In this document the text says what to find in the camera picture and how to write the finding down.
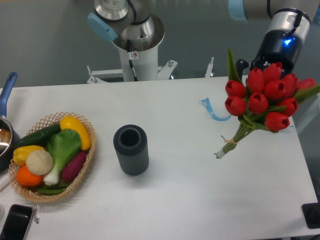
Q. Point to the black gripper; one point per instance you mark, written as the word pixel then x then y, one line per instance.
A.
pixel 277 47

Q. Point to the green bok choy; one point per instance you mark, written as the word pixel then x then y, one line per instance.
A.
pixel 62 147

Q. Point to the red tulip bouquet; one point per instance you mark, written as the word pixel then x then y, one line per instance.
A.
pixel 264 101

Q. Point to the green bean pods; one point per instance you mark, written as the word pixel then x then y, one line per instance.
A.
pixel 52 190

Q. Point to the yellow bell pepper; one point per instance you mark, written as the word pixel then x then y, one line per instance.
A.
pixel 20 154

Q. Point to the blue handled saucepan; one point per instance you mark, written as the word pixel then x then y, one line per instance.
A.
pixel 8 136

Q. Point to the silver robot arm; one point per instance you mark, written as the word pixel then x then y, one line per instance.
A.
pixel 290 22

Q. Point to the purple sweet potato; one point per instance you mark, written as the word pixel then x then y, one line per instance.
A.
pixel 73 168

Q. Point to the black device at table edge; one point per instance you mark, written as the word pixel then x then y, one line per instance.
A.
pixel 311 212

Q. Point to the orange fruit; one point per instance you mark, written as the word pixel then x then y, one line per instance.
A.
pixel 26 178

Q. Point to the light blue ribbon strip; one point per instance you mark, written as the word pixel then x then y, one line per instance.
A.
pixel 207 104

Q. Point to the green cucumber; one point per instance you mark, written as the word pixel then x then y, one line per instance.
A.
pixel 39 137

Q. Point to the metal clip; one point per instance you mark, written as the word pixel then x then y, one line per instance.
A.
pixel 37 214

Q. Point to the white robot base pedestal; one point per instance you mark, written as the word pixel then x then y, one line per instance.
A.
pixel 135 66

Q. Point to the dark grey ribbed vase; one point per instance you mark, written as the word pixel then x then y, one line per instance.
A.
pixel 131 146

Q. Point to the black smartphone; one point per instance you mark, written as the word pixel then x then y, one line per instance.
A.
pixel 17 222

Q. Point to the silver robot arm base joint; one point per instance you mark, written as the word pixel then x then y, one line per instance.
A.
pixel 129 24

